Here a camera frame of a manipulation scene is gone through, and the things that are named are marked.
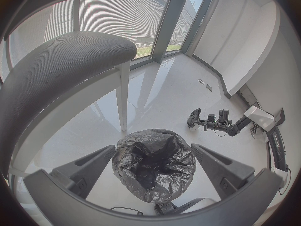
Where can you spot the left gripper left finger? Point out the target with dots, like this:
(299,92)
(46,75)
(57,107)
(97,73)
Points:
(89,168)

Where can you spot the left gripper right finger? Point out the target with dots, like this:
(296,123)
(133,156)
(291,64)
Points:
(221,171)

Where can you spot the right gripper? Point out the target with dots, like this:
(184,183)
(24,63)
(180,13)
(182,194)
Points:
(217,126)

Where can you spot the black plastic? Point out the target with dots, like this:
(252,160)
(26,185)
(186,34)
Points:
(194,116)

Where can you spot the black plastic bag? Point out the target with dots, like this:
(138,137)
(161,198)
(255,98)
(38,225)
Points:
(164,173)

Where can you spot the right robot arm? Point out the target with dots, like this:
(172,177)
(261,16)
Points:
(258,119)

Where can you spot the clear printed wrapper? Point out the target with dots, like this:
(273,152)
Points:
(194,129)

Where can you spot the window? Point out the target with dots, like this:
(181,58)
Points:
(164,20)

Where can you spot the grey upholstered chair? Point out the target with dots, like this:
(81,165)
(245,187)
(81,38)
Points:
(58,62)

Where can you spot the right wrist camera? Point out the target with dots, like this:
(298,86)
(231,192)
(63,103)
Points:
(211,118)

